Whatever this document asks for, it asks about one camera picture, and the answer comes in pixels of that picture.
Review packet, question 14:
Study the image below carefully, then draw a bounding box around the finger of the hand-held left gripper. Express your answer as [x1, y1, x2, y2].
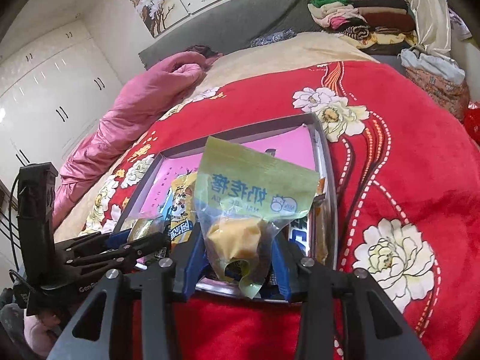
[54, 230, 130, 257]
[62, 232, 171, 272]

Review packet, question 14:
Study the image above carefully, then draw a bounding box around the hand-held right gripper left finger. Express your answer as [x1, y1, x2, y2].
[47, 232, 205, 360]

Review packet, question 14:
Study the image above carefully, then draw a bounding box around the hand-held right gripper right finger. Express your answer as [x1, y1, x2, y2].
[271, 232, 432, 360]

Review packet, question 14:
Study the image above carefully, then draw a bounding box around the clear packet round pastry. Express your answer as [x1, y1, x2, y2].
[127, 217, 169, 244]

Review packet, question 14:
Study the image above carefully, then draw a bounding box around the brown chocolate bar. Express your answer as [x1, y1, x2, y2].
[287, 210, 312, 256]

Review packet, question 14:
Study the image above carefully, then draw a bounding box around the yellow cartoon snack packet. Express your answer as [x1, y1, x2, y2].
[165, 170, 203, 252]

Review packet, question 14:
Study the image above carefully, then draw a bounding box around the orange rice cracker packet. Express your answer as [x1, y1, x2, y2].
[309, 178, 332, 267]

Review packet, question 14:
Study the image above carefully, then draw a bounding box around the green clear candy packet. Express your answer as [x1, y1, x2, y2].
[195, 136, 320, 301]

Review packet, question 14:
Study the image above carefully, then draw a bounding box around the dark shallow cardboard box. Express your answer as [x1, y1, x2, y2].
[109, 112, 338, 304]

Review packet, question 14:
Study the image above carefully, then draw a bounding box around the pink quilt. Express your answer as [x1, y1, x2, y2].
[52, 52, 209, 229]

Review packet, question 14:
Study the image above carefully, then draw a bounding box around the white wardrobe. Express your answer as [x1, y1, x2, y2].
[0, 20, 124, 181]

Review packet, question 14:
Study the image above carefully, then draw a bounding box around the red floral blanket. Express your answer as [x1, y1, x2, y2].
[56, 60, 480, 360]

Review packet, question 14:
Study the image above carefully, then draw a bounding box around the dark maroon cloth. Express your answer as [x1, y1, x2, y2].
[185, 44, 224, 64]

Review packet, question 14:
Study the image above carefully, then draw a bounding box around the beige bed sheet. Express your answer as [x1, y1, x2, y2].
[56, 32, 379, 233]

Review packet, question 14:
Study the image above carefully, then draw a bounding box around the blue patterned cloth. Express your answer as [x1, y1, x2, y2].
[251, 30, 299, 47]

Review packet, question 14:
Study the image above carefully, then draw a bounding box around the floral fabric basket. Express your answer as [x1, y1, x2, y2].
[405, 65, 470, 121]

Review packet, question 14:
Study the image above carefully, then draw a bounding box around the red bag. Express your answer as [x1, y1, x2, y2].
[463, 101, 480, 139]

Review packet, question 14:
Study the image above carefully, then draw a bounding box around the grey headboard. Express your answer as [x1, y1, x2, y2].
[139, 0, 312, 70]

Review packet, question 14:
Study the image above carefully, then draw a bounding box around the light blue cloth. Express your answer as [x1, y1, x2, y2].
[399, 47, 466, 83]

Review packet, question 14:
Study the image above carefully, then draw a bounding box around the stack of folded clothes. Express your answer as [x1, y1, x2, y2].
[307, 0, 419, 49]

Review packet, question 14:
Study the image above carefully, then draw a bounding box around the cream curtain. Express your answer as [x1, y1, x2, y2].
[392, 0, 452, 59]

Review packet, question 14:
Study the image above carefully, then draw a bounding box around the pile of clothes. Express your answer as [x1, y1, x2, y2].
[448, 7, 473, 40]

